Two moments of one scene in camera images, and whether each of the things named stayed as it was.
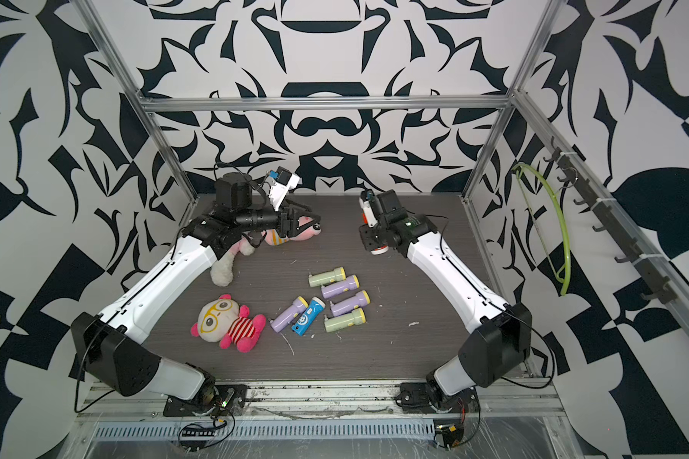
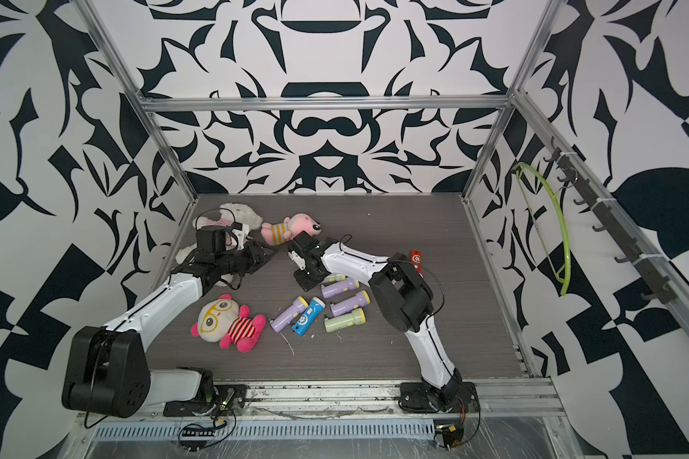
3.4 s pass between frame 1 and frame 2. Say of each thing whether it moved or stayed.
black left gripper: moved
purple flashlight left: stayed
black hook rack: stayed
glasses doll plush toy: stayed
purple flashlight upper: stayed
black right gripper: moved
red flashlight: moved
